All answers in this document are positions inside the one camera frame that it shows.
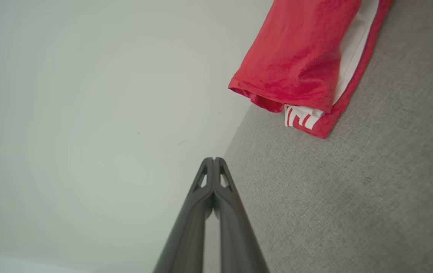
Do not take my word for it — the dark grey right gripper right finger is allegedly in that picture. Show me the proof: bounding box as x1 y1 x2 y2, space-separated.
213 157 270 273

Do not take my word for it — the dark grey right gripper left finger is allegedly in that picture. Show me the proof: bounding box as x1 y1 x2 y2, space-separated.
153 157 215 273

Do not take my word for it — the red jersey with white sleeves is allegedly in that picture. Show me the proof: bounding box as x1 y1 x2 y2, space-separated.
228 0 393 140

